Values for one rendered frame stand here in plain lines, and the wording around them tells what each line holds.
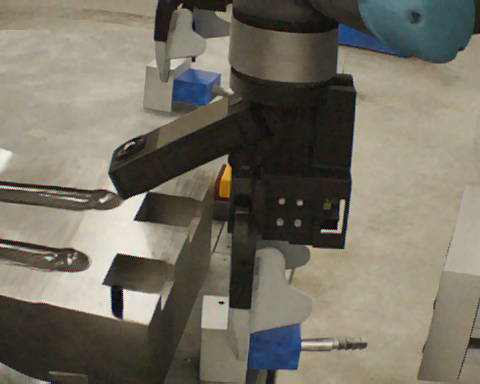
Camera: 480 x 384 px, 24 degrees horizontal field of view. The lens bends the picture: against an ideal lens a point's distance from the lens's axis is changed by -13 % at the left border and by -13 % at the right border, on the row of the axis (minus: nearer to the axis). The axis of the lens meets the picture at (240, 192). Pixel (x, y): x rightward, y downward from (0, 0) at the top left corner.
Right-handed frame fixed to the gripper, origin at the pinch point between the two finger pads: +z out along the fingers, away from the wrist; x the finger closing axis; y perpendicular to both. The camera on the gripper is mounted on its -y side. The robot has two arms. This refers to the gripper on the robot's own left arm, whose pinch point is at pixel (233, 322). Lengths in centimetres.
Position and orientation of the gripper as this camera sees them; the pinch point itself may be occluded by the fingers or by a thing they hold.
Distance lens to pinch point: 94.5
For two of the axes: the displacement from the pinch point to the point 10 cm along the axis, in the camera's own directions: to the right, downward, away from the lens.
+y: 10.0, 0.6, 0.1
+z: -0.6, 9.0, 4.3
